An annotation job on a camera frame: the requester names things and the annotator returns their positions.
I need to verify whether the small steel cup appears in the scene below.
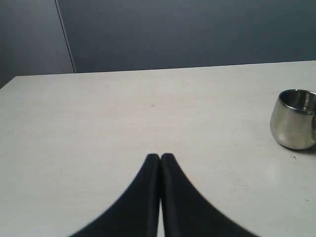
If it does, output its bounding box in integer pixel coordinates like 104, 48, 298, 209
270, 89, 316, 150

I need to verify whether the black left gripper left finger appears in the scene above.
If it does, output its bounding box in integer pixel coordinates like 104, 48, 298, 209
73, 154, 160, 237

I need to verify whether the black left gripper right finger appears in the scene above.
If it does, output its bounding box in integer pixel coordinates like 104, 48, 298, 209
160, 153, 256, 237

